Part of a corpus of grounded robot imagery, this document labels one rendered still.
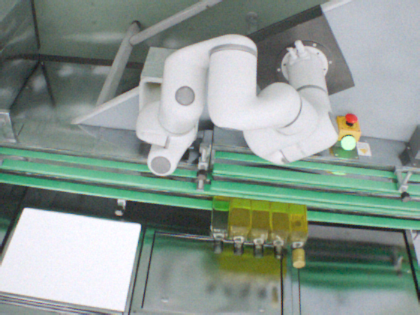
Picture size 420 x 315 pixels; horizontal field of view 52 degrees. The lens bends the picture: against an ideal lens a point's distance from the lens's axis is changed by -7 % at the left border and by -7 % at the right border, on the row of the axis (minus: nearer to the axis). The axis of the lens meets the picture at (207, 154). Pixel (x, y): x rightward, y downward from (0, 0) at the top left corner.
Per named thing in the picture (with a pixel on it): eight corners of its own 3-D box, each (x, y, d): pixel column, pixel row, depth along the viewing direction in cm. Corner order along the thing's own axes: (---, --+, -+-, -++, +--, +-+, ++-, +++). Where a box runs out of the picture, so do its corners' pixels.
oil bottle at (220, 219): (213, 187, 149) (208, 241, 133) (214, 175, 145) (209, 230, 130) (230, 188, 149) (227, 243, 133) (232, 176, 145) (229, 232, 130)
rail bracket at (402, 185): (389, 169, 138) (397, 202, 128) (397, 152, 133) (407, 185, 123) (400, 170, 138) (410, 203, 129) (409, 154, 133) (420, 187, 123)
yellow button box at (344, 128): (331, 130, 146) (334, 146, 140) (337, 112, 140) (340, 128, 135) (351, 133, 146) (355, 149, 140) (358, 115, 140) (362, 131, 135)
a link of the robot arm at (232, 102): (301, 71, 87) (271, 40, 75) (301, 141, 84) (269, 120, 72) (238, 79, 94) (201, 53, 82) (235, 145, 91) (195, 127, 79)
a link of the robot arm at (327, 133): (337, 105, 112) (346, 151, 100) (291, 124, 117) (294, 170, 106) (322, 77, 106) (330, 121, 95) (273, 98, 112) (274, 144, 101)
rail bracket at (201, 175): (197, 171, 143) (193, 202, 135) (201, 130, 132) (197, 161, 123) (207, 172, 144) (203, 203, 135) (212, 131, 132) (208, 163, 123)
